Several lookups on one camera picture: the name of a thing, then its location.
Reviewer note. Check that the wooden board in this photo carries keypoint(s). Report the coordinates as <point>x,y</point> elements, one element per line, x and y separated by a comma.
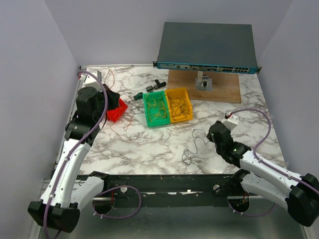
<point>222,87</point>

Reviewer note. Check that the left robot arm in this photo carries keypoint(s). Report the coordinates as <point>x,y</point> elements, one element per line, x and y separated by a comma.
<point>64,169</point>

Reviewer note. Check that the green plastic bin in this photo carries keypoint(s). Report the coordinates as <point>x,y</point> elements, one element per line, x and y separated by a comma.
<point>156,109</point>

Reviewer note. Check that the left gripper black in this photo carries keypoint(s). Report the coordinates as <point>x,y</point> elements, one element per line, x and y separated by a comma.
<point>113,97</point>

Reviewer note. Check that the red plastic bin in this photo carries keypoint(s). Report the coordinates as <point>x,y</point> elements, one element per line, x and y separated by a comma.
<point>115,115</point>

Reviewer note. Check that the aluminium frame rail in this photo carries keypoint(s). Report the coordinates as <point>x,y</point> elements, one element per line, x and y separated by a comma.
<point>263,220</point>

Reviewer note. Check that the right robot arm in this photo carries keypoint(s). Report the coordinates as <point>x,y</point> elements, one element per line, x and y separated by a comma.
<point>298,194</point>

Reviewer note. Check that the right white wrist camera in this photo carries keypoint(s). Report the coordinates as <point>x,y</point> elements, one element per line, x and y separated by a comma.
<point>231,121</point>

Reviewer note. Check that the yellow plastic bin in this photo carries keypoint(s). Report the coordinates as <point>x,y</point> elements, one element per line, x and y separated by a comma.
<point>179,105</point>

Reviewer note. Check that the green handled screwdriver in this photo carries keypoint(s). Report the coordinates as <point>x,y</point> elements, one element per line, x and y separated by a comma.
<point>137,97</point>

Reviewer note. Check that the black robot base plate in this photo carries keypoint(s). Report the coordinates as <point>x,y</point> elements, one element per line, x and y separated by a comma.
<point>167,191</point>

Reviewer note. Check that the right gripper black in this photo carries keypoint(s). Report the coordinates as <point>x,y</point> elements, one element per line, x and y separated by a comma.
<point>210,136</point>

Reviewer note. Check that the blue network switch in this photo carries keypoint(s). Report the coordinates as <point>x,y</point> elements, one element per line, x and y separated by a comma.
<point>207,47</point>

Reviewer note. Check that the black T-handle tool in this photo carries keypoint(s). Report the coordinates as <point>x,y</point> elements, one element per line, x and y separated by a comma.
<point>157,86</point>

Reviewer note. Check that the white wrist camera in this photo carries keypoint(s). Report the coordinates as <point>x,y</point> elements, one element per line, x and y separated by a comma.
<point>91,82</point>
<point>231,121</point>

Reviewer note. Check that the grey metal bracket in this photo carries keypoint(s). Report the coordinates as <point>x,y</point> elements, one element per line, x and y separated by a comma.
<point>203,82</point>

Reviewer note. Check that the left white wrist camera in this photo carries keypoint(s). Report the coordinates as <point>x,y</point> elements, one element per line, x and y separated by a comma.
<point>91,82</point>

